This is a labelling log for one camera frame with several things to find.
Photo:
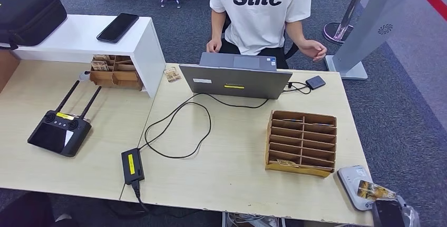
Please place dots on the person's right hand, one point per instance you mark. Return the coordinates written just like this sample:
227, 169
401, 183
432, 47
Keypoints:
213, 45

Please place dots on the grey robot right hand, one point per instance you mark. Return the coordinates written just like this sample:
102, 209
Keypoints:
412, 218

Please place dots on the person's left hand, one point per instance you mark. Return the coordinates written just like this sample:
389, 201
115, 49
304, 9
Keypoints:
314, 49

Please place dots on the yellow patterned ID card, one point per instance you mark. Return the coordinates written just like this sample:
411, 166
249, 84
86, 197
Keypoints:
375, 190

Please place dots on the cardboard slotted card organizer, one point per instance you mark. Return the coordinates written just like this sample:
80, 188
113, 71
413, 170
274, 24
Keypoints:
300, 141

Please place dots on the person's left forearm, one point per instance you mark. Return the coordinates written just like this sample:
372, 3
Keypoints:
295, 33

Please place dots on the person's right forearm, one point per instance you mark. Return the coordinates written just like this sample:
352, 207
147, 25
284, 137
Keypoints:
216, 24

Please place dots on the brown patterned card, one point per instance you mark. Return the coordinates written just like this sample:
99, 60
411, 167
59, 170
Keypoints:
172, 74

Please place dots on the person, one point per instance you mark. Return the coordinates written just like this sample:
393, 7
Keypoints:
260, 23

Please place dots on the white card reader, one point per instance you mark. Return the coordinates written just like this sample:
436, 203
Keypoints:
349, 183

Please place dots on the patterned room key card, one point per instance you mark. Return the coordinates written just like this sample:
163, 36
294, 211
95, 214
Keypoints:
288, 163

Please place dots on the black office chair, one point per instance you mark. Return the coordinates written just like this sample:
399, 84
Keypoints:
291, 51

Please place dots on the small black external drive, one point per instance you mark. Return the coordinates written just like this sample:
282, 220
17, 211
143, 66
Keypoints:
315, 82

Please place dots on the grey laptop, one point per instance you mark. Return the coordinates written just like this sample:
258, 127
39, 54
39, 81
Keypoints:
237, 83

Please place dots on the grey kiosk stand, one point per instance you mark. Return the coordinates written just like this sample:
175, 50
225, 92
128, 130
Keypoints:
379, 16

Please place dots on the black smartphone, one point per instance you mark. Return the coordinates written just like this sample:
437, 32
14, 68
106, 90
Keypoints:
117, 28

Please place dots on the small cardboard compartment organizer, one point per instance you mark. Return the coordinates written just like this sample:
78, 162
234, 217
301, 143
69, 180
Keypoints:
114, 78

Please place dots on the stack of patterned cards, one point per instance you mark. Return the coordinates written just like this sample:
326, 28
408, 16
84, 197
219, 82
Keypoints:
100, 66

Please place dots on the small white round device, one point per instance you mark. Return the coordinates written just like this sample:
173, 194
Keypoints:
84, 76

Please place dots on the white desk shelf riser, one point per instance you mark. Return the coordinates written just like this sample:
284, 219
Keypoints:
78, 36

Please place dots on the black power adapter yellow label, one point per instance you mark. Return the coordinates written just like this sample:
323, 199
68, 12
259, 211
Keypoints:
132, 165

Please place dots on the black remote controller with antennas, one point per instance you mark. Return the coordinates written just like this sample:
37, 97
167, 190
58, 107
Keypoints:
58, 136

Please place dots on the black carrying case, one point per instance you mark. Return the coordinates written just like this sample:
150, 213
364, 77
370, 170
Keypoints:
24, 12

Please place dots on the brown box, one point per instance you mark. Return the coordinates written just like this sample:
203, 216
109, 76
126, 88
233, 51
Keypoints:
6, 68

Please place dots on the chrome stanchion post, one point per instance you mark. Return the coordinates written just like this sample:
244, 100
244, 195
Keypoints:
337, 31

